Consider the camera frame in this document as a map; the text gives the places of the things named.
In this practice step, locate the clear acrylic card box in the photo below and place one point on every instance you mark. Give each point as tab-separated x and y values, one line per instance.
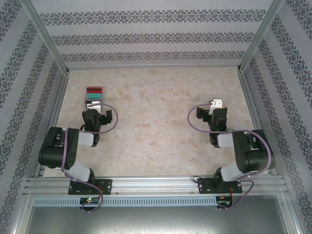
93	100

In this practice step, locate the teal credit card stack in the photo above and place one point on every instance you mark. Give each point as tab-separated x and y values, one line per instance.
93	96

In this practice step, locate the red credit card stack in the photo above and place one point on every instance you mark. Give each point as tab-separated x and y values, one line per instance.
95	90

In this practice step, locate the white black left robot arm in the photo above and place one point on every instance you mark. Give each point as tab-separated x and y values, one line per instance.
51	146

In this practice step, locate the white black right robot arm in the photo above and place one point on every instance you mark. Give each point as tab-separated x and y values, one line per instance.
258	153

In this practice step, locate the left controller circuit board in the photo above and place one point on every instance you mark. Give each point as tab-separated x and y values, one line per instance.
90	200

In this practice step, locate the controller circuit board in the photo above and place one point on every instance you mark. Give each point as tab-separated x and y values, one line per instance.
90	200
224	201

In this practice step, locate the right controller circuit board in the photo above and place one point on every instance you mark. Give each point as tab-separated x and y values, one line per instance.
224	201

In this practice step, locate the grey metal sheet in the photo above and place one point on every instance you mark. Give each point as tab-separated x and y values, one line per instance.
156	221

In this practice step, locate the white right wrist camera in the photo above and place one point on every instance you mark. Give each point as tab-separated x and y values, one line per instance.
217	103

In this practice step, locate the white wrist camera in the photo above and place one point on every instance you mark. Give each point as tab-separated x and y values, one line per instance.
217	103
93	107

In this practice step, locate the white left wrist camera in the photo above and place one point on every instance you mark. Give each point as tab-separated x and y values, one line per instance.
93	107

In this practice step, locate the aluminium side rail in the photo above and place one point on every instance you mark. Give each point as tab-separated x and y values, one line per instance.
248	97
59	97

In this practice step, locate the aluminium rear rail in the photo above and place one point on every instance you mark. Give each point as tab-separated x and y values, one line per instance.
153	67

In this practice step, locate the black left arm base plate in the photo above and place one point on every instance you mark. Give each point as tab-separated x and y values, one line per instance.
107	186

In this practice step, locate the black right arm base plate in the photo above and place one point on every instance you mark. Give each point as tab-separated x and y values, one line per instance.
202	186

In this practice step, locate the aluminium frame post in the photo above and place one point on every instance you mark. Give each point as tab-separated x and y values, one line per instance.
49	41
256	41

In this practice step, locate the aluminium mounting rail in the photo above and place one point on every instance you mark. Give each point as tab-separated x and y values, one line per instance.
156	185

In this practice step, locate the aluminium frame leg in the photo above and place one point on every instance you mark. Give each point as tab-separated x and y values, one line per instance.
20	214
293	214

